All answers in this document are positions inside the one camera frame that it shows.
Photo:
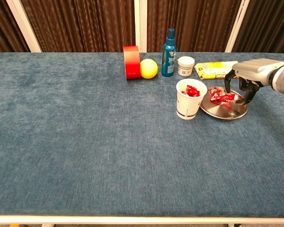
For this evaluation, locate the brown pleated curtain panel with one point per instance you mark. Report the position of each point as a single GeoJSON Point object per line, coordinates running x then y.
{"type": "Point", "coordinates": [85, 23]}
{"type": "Point", "coordinates": [4, 28]}
{"type": "Point", "coordinates": [191, 19]}
{"type": "Point", "coordinates": [269, 23]}

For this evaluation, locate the blue spray bottle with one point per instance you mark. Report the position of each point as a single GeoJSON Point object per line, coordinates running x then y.
{"type": "Point", "coordinates": [168, 59]}

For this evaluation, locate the yellow ball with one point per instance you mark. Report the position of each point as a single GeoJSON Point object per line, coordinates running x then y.
{"type": "Point", "coordinates": [149, 69]}

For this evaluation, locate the red cylindrical container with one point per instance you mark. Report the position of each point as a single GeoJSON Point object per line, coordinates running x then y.
{"type": "Point", "coordinates": [132, 62]}

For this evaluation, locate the yellow floor strip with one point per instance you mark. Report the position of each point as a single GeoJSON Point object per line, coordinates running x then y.
{"type": "Point", "coordinates": [14, 225]}

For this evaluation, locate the silver metal plate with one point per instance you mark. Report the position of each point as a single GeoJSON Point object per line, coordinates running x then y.
{"type": "Point", "coordinates": [222, 112]}

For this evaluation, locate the small white jar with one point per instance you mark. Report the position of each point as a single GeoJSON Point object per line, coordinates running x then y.
{"type": "Point", "coordinates": [185, 66]}

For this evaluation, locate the blue table cloth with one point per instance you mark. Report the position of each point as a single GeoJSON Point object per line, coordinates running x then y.
{"type": "Point", "coordinates": [85, 142]}

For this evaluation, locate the yellow snack box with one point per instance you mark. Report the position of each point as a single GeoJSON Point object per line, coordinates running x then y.
{"type": "Point", "coordinates": [213, 68]}

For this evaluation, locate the white paper cup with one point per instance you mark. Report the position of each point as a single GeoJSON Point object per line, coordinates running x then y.
{"type": "Point", "coordinates": [188, 106]}

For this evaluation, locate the white table frame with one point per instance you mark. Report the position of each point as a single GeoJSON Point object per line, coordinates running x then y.
{"type": "Point", "coordinates": [132, 220]}

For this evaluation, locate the white partition post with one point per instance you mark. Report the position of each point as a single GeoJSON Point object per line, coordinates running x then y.
{"type": "Point", "coordinates": [23, 23]}
{"type": "Point", "coordinates": [140, 23]}
{"type": "Point", "coordinates": [237, 23]}

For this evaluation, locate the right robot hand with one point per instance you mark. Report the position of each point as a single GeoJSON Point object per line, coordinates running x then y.
{"type": "Point", "coordinates": [255, 72]}

